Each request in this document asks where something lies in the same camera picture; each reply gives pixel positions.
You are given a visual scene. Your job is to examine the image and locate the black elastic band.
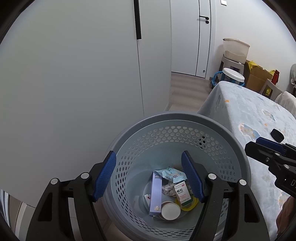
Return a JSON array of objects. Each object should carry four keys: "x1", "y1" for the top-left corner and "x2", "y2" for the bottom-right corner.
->
[{"x1": 270, "y1": 129, "x2": 285, "y2": 143}]

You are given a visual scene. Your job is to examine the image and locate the blue wet wipes pack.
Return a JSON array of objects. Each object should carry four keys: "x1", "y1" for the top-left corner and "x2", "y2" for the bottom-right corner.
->
[{"x1": 156, "y1": 167, "x2": 187, "y2": 184}]

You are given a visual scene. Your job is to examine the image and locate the green white medicine box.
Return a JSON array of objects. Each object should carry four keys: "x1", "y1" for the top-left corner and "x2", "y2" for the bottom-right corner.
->
[{"x1": 174, "y1": 181, "x2": 192, "y2": 207}]

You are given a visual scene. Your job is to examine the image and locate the round white lid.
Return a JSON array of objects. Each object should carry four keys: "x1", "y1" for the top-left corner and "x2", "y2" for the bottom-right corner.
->
[{"x1": 161, "y1": 201, "x2": 181, "y2": 221}]

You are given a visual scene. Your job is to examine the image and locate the lavender rectangular box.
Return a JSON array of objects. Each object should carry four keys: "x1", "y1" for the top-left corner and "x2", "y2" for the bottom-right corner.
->
[{"x1": 149, "y1": 171, "x2": 162, "y2": 216}]

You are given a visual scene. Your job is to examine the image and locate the red tiger snack bag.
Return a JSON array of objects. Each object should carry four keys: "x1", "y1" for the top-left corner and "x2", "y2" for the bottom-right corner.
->
[{"x1": 162, "y1": 182, "x2": 177, "y2": 197}]

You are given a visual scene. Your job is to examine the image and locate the blue playing card box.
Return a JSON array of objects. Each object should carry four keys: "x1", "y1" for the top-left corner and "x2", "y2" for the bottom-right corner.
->
[{"x1": 144, "y1": 194, "x2": 151, "y2": 207}]

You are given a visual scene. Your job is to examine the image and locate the grey perforated trash basket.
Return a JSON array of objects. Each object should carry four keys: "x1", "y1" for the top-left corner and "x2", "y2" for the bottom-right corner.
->
[{"x1": 103, "y1": 113, "x2": 251, "y2": 240}]

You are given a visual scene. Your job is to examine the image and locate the light blue patterned bedspread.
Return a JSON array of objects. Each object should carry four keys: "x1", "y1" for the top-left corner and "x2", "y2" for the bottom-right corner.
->
[{"x1": 198, "y1": 81, "x2": 295, "y2": 240}]

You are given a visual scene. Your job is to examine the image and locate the beige pillow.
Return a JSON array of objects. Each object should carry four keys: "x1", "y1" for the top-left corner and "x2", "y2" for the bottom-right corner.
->
[{"x1": 275, "y1": 91, "x2": 296, "y2": 118}]

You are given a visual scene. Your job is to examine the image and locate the white side stool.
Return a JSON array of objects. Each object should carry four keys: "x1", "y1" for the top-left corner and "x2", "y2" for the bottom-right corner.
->
[{"x1": 260, "y1": 79, "x2": 282, "y2": 101}]

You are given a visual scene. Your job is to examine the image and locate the grey chair with clothes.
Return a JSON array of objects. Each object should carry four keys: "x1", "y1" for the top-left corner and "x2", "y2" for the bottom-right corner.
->
[{"x1": 290, "y1": 64, "x2": 296, "y2": 86}]

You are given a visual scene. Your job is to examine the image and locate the red water bottle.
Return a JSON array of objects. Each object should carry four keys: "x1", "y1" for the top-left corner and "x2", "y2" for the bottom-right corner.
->
[{"x1": 271, "y1": 70, "x2": 280, "y2": 85}]

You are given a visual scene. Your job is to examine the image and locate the brown cardboard box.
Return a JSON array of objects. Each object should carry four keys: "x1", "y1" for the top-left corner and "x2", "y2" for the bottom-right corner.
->
[{"x1": 243, "y1": 62, "x2": 273, "y2": 93}]

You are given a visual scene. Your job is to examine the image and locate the white lidded blue bucket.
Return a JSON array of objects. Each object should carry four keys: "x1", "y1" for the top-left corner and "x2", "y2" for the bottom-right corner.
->
[{"x1": 210, "y1": 68, "x2": 245, "y2": 88}]

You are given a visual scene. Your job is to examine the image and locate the yellow plastic bag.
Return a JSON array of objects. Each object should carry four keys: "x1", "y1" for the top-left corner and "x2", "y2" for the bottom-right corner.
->
[{"x1": 246, "y1": 60, "x2": 258, "y2": 70}]

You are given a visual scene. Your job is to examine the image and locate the grey plastic stool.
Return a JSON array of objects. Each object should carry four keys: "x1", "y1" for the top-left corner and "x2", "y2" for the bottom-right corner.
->
[{"x1": 219, "y1": 56, "x2": 244, "y2": 75}]

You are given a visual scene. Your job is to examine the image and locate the translucent storage bin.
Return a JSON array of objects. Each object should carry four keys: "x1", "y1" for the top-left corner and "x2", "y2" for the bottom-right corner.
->
[{"x1": 223, "y1": 38, "x2": 250, "y2": 64}]

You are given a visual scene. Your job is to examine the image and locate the white wardrobe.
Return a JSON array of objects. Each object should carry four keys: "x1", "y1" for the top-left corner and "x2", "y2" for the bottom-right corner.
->
[{"x1": 1, "y1": 1, "x2": 171, "y2": 207}]

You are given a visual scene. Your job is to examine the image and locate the white door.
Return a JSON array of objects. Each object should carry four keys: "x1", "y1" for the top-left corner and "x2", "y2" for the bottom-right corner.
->
[{"x1": 171, "y1": 0, "x2": 212, "y2": 78}]

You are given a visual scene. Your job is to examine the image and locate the black door handle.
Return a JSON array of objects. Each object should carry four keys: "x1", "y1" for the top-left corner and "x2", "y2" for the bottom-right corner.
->
[{"x1": 199, "y1": 15, "x2": 210, "y2": 24}]

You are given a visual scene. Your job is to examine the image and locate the black wardrobe handle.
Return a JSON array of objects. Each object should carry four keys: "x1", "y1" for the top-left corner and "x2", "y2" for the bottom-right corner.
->
[{"x1": 133, "y1": 0, "x2": 142, "y2": 40}]

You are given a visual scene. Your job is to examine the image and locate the white wall switch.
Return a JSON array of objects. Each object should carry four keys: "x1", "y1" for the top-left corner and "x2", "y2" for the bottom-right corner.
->
[{"x1": 220, "y1": 0, "x2": 227, "y2": 6}]

